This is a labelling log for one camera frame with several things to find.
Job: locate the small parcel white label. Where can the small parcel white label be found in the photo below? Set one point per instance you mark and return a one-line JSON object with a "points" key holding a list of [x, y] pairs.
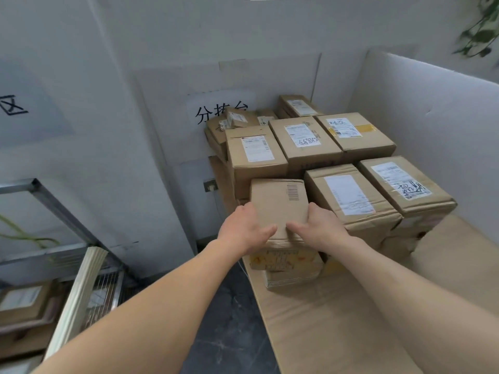
{"points": [[23, 299]]}

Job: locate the white partition board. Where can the white partition board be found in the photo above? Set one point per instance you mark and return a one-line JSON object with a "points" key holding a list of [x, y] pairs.
{"points": [[429, 132]]}

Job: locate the person's right hand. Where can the person's right hand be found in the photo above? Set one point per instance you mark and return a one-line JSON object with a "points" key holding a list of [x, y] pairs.
{"points": [[327, 233]]}

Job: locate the person's right forearm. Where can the person's right forearm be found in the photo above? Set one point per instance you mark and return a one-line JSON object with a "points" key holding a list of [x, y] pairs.
{"points": [[421, 307]]}

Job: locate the parcel with long label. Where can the parcel with long label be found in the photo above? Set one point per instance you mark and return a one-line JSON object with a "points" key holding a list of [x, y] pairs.
{"points": [[347, 194]]}

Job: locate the green potted trailing plant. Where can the green potted trailing plant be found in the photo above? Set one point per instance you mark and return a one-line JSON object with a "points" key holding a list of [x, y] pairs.
{"points": [[481, 35]]}

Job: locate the barcode printed medium cardboard box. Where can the barcode printed medium cardboard box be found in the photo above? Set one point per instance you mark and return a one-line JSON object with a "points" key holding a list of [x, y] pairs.
{"points": [[276, 198]]}

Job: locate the pile of parcels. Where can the pile of parcels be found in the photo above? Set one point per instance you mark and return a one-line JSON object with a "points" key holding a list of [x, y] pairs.
{"points": [[312, 151]]}

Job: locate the person's left hand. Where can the person's left hand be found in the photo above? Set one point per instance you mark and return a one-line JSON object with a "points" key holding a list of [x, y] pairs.
{"points": [[241, 229]]}

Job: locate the large labelled cardboard box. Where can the large labelled cardboard box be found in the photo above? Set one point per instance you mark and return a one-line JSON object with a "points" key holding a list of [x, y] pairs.
{"points": [[27, 342]]}

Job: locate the grey wall socket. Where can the grey wall socket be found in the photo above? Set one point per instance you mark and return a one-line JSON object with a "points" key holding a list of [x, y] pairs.
{"points": [[210, 185]]}

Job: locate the person's left forearm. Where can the person's left forearm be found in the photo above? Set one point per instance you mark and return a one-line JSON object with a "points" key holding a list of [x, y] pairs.
{"points": [[136, 323]]}

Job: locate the parcel with handwritten label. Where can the parcel with handwritten label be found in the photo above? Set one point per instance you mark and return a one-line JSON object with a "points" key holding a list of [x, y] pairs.
{"points": [[390, 175]]}

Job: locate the wall sign with black characters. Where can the wall sign with black characters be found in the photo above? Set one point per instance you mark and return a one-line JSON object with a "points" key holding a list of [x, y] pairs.
{"points": [[15, 105]]}

